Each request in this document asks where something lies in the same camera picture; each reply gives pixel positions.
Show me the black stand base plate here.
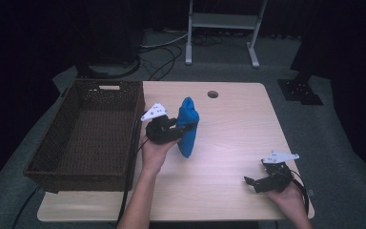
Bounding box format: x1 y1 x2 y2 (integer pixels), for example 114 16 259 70
276 73 324 107

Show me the blue t-shirt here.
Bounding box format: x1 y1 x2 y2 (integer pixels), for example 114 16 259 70
175 96 201 159

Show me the black round stand base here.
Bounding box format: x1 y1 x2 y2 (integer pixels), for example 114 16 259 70
75 55 141 80

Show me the white metal stand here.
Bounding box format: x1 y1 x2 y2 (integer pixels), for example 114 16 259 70
184 0 269 69

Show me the person's right hand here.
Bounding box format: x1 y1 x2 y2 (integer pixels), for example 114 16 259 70
264 182 309 221

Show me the thin black floor cable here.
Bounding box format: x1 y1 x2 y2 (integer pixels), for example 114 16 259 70
11 185 42 229

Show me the black cable bundle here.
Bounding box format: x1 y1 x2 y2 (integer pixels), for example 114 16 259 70
192 32 224 48

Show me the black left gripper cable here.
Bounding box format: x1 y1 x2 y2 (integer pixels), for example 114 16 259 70
115 118 144 228

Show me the person's left hand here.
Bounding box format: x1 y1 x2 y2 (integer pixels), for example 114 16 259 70
140 135 181 175

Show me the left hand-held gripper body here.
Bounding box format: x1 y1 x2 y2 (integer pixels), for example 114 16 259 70
140 102 184 146

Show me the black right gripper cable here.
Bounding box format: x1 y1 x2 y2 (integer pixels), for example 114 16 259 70
287 168 310 214

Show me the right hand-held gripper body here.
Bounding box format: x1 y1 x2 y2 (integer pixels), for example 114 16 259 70
255 151 300 194

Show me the white floor cable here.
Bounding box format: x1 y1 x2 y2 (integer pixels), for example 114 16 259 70
139 31 190 50

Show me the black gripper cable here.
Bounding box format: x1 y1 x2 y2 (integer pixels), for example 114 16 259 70
287 168 310 214
115 118 144 228

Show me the brown wicker basket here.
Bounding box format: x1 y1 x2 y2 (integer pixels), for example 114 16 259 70
23 78 146 195

